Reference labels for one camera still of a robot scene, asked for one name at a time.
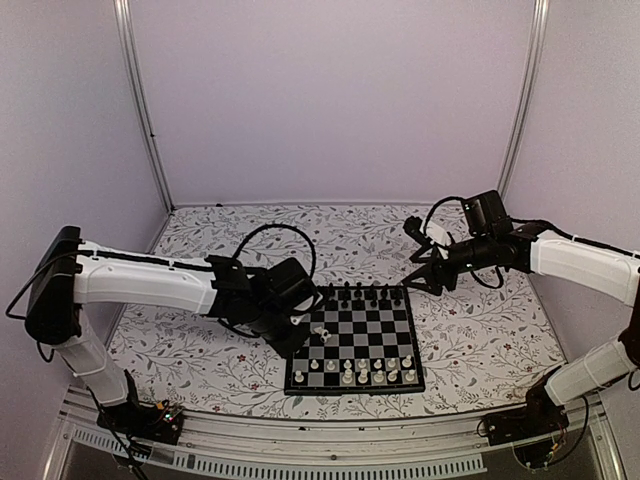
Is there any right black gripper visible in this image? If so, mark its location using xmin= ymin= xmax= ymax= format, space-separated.
xmin=402 ymin=234 xmax=494 ymax=297

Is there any black white chess board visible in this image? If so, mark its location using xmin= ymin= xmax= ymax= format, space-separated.
xmin=284 ymin=285 xmax=425 ymax=396

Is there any white queen piece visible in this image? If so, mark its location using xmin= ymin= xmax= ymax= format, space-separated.
xmin=342 ymin=368 xmax=353 ymax=385

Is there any white king piece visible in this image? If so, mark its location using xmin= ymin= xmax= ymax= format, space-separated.
xmin=357 ymin=359 xmax=369 ymax=384

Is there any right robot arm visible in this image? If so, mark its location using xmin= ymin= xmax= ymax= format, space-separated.
xmin=403 ymin=190 xmax=639 ymax=436

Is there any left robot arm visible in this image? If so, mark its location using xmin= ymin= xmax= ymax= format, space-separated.
xmin=5 ymin=226 xmax=322 ymax=434

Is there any black pieces row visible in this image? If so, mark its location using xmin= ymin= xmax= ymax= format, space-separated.
xmin=318 ymin=283 xmax=407 ymax=311

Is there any white pieces pile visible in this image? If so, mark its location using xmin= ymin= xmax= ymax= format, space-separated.
xmin=313 ymin=327 xmax=332 ymax=343

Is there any floral patterned table mat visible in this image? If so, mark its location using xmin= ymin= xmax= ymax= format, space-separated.
xmin=109 ymin=205 xmax=565 ymax=420

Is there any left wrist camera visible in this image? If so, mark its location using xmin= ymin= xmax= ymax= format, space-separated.
xmin=290 ymin=315 xmax=305 ymax=326

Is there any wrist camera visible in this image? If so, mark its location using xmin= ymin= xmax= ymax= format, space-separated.
xmin=290 ymin=315 xmax=305 ymax=326
xmin=403 ymin=216 xmax=452 ymax=248

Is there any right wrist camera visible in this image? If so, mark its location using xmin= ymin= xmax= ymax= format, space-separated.
xmin=403 ymin=216 xmax=452 ymax=248

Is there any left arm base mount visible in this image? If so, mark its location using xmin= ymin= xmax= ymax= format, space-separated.
xmin=97 ymin=400 xmax=184 ymax=445

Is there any front aluminium rail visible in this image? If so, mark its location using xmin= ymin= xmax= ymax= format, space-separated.
xmin=44 ymin=384 xmax=626 ymax=480

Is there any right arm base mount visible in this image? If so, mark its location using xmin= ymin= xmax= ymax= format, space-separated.
xmin=480 ymin=401 xmax=569 ymax=446

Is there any right aluminium frame post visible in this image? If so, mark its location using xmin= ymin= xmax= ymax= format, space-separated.
xmin=497 ymin=0 xmax=550 ymax=200

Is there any aluminium frame post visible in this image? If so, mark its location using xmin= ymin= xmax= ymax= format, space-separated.
xmin=497 ymin=0 xmax=550 ymax=200
xmin=113 ymin=0 xmax=175 ymax=213

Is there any left aluminium frame post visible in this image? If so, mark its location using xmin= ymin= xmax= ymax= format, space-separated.
xmin=113 ymin=0 xmax=175 ymax=213

